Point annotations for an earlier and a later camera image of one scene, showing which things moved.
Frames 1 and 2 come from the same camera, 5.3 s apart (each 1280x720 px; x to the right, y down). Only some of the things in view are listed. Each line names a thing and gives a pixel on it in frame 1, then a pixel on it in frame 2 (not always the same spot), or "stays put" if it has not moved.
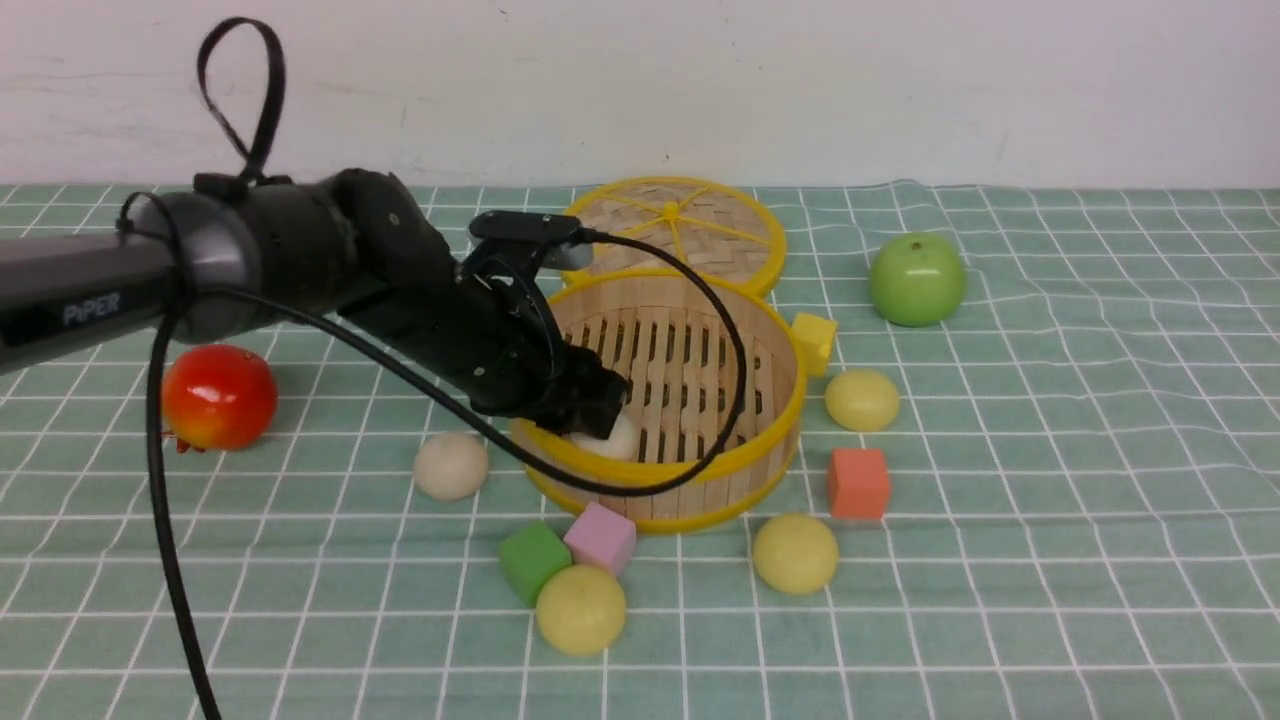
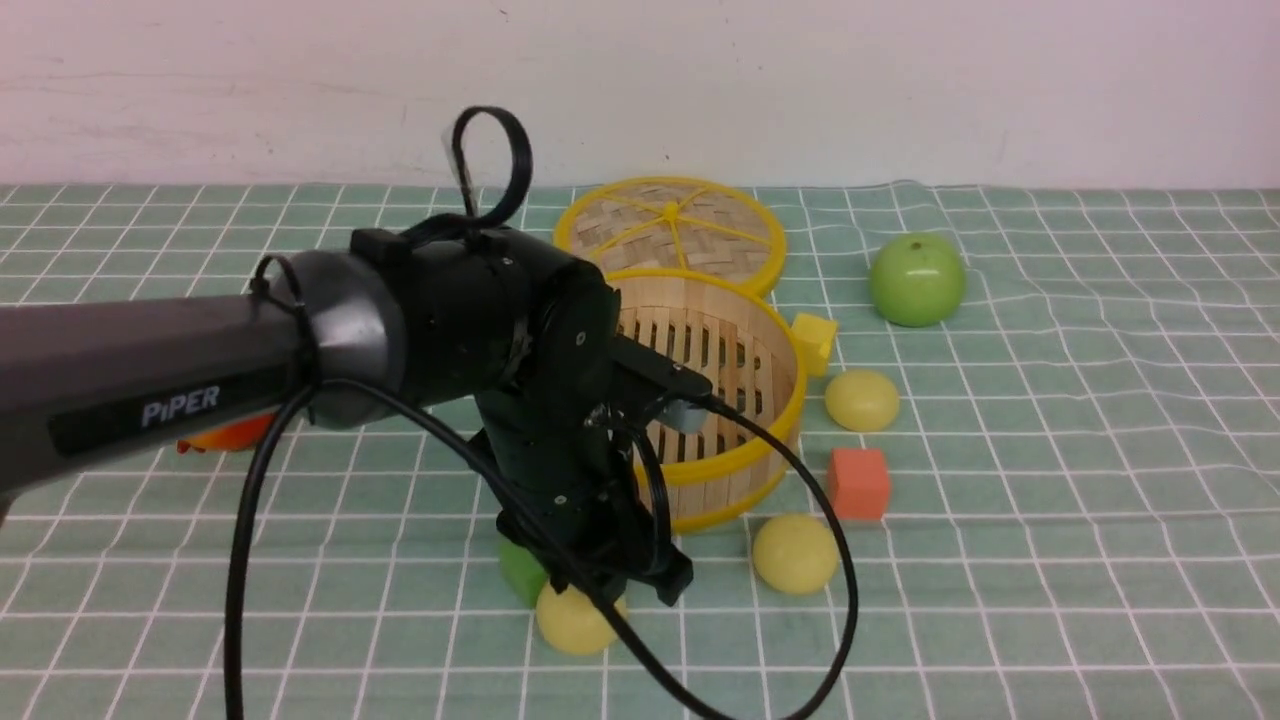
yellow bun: x=862 y=400 stays put
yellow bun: x=580 y=610 stays put
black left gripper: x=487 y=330 -> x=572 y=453
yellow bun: x=795 y=553 stays put
